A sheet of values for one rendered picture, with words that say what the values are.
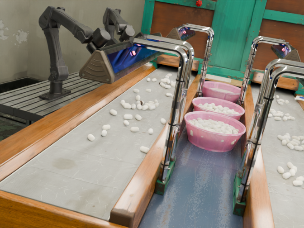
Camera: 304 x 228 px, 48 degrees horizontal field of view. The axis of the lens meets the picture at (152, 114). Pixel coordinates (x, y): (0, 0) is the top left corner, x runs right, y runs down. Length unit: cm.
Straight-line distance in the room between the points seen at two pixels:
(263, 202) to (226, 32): 165
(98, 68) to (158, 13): 178
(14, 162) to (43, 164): 8
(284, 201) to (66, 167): 64
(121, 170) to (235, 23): 165
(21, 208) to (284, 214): 68
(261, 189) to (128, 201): 41
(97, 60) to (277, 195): 66
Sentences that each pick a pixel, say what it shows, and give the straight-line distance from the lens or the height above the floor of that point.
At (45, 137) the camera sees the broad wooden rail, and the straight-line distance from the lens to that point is 115.
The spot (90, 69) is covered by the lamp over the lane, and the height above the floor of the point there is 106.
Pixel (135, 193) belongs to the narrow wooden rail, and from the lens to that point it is 89.
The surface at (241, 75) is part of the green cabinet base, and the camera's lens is 249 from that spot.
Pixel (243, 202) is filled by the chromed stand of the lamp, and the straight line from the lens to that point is 106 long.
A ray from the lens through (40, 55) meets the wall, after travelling 419.
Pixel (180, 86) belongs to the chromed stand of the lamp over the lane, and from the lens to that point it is 95.
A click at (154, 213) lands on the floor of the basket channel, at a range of 99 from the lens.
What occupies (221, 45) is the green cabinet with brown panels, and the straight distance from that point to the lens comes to 247.
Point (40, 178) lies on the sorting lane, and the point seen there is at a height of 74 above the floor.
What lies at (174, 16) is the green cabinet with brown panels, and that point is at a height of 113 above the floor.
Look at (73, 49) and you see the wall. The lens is 393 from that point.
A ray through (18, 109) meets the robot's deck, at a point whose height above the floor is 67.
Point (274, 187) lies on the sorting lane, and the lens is 115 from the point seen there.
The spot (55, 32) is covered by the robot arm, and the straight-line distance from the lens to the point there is 184.
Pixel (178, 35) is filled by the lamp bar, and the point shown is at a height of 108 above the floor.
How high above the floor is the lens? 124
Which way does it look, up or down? 19 degrees down
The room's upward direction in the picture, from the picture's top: 9 degrees clockwise
